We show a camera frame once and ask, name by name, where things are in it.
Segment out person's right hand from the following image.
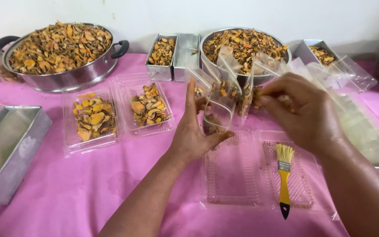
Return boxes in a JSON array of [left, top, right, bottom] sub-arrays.
[[258, 73, 347, 157]]

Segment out person's left hand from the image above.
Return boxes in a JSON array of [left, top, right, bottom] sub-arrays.
[[168, 78, 235, 165]]

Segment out small clear zip bag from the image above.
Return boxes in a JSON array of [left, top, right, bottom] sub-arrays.
[[202, 95, 236, 135]]

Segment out clear zip bag with slices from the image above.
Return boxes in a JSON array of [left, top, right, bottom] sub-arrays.
[[251, 52, 290, 111]]

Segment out pile of long clear bags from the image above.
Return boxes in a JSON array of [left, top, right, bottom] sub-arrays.
[[290, 57, 379, 167]]

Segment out empty clear clamshell box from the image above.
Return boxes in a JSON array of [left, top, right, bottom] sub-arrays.
[[200, 129, 323, 212]]

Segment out steel colander bowl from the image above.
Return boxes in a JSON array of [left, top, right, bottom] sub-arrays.
[[199, 28, 292, 87]]

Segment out flat clear plastic bag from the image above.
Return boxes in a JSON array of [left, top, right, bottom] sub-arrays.
[[326, 55, 378, 93]]

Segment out small metal tin with slices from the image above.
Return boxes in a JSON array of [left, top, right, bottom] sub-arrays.
[[294, 39, 341, 67], [145, 33, 178, 82]]

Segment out clear clamshell box with slices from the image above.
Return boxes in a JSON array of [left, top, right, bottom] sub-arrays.
[[62, 73, 176, 156]]

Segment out small empty metal tin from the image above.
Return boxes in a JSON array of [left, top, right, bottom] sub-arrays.
[[172, 33, 201, 82]]

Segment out heap of dried turmeric slices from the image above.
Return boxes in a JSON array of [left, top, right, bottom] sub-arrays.
[[8, 20, 113, 75], [203, 29, 289, 75]]

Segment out pink tablecloth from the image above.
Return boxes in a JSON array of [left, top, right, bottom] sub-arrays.
[[0, 33, 379, 237]]

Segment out yellow handled brush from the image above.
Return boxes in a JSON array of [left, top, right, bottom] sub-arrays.
[[276, 143, 295, 220]]

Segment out large steel pot black handles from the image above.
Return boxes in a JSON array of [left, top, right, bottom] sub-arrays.
[[0, 22, 130, 93]]

